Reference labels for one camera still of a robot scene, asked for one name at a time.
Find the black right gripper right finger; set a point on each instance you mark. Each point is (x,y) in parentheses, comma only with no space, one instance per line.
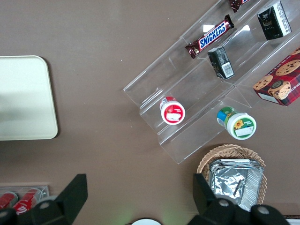
(211,211)

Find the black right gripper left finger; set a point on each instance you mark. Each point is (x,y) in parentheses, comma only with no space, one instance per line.
(61,208)

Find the light tan wicker basket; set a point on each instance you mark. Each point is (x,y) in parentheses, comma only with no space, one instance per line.
(234,151)

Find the white snack tray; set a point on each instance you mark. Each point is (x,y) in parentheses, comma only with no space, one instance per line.
(294,222)

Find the beige rectangular tray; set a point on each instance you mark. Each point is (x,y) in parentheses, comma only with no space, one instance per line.
(25,98)

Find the clear acrylic bottle rack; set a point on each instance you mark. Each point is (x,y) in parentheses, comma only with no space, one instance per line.
(44,189)

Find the stacked aluminium foil trays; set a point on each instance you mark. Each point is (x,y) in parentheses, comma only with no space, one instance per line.
(230,182)

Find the red cola bottle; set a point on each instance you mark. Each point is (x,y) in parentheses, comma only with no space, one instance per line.
(7,200)
(24,204)

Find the green lid cup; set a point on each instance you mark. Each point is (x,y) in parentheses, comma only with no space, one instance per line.
(241,126)

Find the red lid cup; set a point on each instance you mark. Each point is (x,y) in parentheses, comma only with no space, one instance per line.
(173,113)

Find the clear acrylic stepped display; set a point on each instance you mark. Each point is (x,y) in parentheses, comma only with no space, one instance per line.
(192,89)

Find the small black carton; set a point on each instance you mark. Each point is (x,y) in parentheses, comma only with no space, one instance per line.
(273,22)
(221,62)

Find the red plaid cookie box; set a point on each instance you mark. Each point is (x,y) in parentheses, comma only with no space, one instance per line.
(284,79)

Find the Snickers chocolate bar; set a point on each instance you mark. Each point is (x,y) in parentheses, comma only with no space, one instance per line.
(211,37)
(237,4)

